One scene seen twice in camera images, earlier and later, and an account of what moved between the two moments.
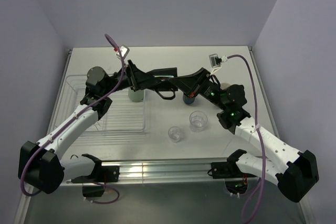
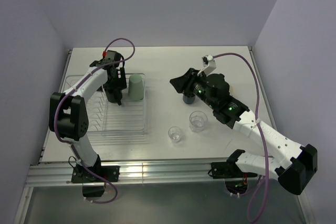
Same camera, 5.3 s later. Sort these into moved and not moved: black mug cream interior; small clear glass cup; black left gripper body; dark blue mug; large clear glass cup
Moved: black mug cream interior; black left gripper body
Not moved: small clear glass cup; dark blue mug; large clear glass cup
